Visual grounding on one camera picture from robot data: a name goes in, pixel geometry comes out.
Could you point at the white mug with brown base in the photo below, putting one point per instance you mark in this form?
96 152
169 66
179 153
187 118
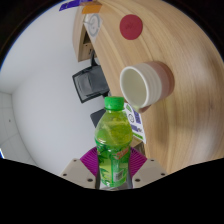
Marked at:
153 81

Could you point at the clear glass dish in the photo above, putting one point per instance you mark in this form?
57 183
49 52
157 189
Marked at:
92 24

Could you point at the flat round red coaster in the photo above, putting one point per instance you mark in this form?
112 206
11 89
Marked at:
131 26

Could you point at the printed paper leaflet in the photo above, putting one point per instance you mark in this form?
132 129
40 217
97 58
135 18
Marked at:
137 126

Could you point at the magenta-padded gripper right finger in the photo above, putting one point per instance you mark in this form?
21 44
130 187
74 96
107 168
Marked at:
148 171

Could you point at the purple standing card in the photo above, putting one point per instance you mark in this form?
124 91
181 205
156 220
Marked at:
71 4

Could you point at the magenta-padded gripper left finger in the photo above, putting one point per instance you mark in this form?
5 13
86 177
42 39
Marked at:
78 171

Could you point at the low wooden side cabinet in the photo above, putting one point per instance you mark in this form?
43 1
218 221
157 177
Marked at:
80 40

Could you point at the grey mesh office chair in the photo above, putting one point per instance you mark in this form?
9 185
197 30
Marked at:
90 83

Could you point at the green drink bottle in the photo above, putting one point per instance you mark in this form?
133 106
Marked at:
113 146

